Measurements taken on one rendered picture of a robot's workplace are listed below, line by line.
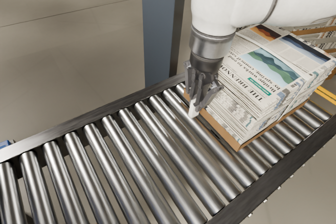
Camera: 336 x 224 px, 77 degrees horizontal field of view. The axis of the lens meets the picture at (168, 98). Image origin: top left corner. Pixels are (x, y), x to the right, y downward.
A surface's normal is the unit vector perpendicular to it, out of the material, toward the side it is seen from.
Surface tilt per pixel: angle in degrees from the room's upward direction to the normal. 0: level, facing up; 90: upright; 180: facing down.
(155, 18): 90
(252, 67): 2
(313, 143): 0
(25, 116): 0
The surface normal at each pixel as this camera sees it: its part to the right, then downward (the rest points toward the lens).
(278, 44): 0.01, -0.65
